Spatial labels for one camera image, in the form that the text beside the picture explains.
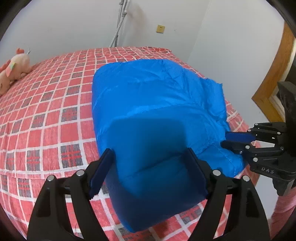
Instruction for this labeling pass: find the blue puffer jacket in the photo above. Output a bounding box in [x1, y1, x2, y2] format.
[92, 59, 245, 232]

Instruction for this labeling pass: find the pink sleeved forearm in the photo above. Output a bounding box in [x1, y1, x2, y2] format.
[269, 188, 296, 238]

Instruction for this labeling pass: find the pink unicorn plush toy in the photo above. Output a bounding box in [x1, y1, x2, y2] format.
[0, 48, 32, 95]

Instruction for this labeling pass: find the yellow wall socket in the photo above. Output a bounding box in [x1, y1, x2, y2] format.
[156, 25, 165, 34]

